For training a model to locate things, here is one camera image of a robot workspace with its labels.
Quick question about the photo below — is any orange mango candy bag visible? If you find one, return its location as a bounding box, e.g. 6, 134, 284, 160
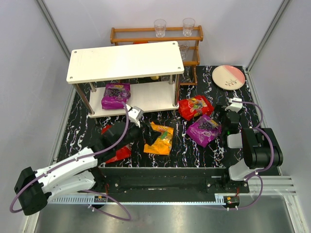
143, 122, 173, 155

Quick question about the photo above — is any red candy bag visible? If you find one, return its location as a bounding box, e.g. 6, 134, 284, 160
178, 95, 214, 120
100, 125, 131, 164

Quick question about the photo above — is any purple candy bag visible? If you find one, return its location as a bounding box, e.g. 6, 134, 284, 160
101, 83, 131, 110
186, 115, 222, 148

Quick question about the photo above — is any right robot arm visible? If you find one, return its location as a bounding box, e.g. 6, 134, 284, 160
213, 102, 283, 192

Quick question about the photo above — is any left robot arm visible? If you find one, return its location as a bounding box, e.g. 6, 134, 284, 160
9, 122, 160, 216

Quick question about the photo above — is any white two-tier shelf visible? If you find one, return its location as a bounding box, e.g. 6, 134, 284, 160
67, 41, 184, 118

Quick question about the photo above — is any pink cream ceramic plate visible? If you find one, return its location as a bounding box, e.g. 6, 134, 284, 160
212, 65, 245, 91

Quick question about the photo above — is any clear glass lower rack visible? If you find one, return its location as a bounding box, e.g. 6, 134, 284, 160
178, 43, 189, 61

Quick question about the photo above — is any clear glass right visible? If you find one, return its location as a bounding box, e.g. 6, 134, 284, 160
183, 18, 195, 37

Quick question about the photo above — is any clear glass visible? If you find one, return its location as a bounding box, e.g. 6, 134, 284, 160
154, 19, 167, 38
183, 18, 195, 37

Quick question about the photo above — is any brown wooden rack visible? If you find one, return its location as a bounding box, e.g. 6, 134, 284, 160
110, 25, 204, 85

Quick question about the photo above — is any clear glass left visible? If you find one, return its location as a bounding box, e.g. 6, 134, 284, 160
154, 19, 167, 38

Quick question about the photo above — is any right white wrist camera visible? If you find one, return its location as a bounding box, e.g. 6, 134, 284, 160
225, 98, 242, 113

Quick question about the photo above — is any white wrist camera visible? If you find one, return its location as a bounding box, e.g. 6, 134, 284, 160
225, 98, 242, 113
126, 104, 144, 128

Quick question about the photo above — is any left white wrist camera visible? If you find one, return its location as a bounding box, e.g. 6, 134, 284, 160
126, 104, 144, 128

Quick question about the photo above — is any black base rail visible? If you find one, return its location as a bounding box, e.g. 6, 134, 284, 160
100, 167, 250, 194

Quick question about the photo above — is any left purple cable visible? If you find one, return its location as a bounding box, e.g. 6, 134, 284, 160
9, 103, 133, 222

